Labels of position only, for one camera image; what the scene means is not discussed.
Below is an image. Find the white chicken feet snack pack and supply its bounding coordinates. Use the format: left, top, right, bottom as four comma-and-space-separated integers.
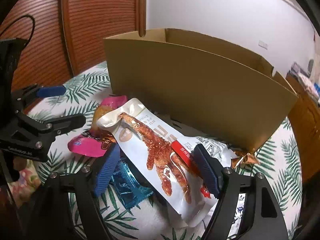
97, 98, 236, 228

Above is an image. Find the palm leaf print tablecloth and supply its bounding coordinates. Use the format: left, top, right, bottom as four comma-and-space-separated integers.
27, 62, 303, 240

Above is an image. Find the teal foil snack packet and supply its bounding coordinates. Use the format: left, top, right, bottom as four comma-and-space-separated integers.
111, 159, 153, 210

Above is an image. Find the wooden louvered wardrobe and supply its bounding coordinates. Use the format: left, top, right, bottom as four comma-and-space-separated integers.
1, 0, 146, 90

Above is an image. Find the wooden sideboard cabinet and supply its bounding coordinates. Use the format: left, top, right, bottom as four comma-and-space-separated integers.
286, 73, 320, 183

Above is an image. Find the white wall switch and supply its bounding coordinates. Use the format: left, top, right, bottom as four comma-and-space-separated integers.
258, 40, 268, 50

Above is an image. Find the floral bed sheet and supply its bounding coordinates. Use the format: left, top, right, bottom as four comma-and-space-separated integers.
9, 157, 41, 207

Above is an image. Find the magenta small snack packet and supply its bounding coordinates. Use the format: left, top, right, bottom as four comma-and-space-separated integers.
67, 131, 116, 158

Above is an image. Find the brown cardboard box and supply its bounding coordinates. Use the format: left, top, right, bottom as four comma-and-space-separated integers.
103, 28, 297, 152

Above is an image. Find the folded floral cloth stack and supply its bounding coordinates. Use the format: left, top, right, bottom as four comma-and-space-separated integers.
298, 73, 319, 100

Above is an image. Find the black cable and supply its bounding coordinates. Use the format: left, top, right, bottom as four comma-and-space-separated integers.
0, 14, 36, 48

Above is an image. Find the white blue snack pouch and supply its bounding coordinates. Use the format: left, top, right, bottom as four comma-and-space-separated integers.
227, 193, 246, 239

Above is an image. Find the pink brown snack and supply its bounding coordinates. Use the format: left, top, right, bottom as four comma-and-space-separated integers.
89, 95, 127, 137

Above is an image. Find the small white desk fan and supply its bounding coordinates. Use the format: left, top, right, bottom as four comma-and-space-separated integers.
308, 59, 314, 76

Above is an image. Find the small gold brown candy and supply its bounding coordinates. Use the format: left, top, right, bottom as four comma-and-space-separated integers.
231, 149, 260, 169

